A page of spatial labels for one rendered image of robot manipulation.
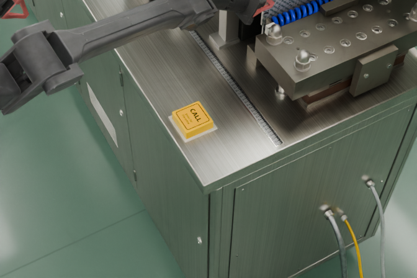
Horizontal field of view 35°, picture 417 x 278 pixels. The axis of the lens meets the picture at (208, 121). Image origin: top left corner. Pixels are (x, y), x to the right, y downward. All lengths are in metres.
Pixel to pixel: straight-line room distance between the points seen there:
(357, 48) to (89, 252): 1.26
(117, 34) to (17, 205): 1.44
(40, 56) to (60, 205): 1.45
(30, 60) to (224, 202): 0.62
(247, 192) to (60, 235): 1.04
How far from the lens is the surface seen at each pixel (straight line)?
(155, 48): 1.66
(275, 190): 1.61
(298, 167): 1.58
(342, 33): 1.54
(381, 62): 1.54
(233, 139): 1.47
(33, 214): 2.48
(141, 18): 1.21
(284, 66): 1.45
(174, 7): 1.28
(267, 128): 1.50
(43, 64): 1.07
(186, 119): 1.48
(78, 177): 2.53
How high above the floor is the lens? 2.08
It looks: 52 degrees down
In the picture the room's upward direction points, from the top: 1 degrees clockwise
